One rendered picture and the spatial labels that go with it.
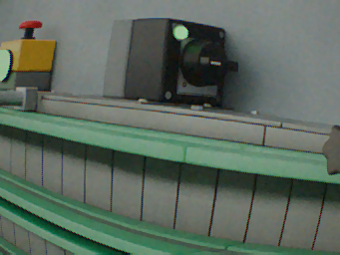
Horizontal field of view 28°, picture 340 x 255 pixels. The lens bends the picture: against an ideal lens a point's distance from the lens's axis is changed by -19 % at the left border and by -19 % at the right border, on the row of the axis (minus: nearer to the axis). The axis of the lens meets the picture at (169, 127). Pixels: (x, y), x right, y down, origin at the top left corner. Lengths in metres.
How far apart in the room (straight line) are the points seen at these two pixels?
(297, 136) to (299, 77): 0.17
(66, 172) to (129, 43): 0.13
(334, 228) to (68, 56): 0.53
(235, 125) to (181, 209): 0.08
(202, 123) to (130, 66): 0.15
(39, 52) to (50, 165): 0.24
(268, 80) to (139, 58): 0.12
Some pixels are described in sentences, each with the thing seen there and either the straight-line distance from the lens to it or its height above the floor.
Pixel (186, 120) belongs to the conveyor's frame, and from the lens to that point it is 0.61.
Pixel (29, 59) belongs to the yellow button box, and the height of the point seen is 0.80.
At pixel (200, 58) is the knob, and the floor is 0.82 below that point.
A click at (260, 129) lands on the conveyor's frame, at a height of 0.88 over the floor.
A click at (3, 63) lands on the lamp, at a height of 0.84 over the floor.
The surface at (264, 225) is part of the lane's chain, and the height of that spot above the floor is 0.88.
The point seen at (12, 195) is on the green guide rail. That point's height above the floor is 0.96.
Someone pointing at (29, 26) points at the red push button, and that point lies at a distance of 0.96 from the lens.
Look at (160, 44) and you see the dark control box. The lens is 0.70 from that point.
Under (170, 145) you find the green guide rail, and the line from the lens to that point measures 0.50.
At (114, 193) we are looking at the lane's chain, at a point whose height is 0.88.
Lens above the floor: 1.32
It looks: 45 degrees down
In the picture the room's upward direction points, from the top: 88 degrees counter-clockwise
